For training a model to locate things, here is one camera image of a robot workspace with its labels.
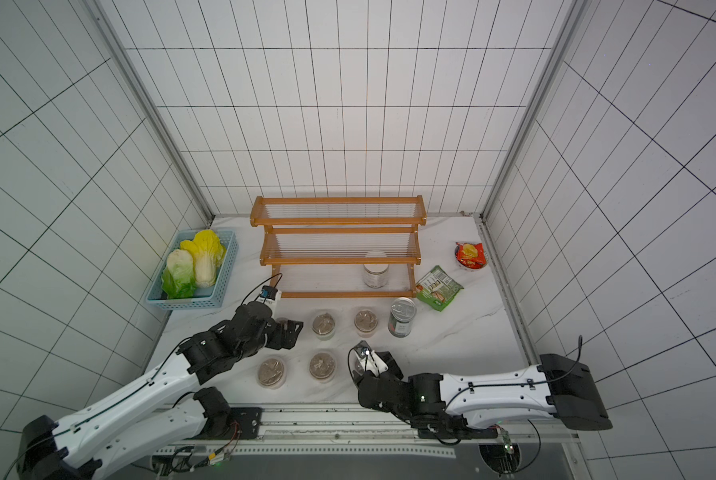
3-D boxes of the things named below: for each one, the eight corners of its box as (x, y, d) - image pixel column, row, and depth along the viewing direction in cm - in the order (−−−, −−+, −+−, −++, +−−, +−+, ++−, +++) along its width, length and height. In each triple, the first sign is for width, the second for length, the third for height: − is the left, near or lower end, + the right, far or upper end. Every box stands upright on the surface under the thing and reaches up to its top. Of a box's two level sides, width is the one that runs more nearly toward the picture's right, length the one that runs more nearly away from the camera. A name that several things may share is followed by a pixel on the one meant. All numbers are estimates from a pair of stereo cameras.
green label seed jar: (313, 341, 89) (311, 333, 84) (316, 321, 93) (313, 312, 88) (334, 341, 89) (332, 333, 84) (335, 321, 93) (334, 312, 88)
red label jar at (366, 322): (354, 337, 89) (354, 330, 85) (354, 316, 93) (354, 308, 89) (378, 337, 89) (378, 330, 85) (377, 316, 93) (378, 308, 89)
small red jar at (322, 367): (310, 382, 81) (307, 376, 76) (313, 359, 85) (310, 352, 80) (334, 382, 81) (333, 376, 76) (336, 359, 85) (334, 352, 80)
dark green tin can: (388, 337, 89) (392, 322, 80) (387, 314, 94) (390, 297, 85) (412, 337, 89) (418, 322, 80) (410, 314, 94) (415, 297, 85)
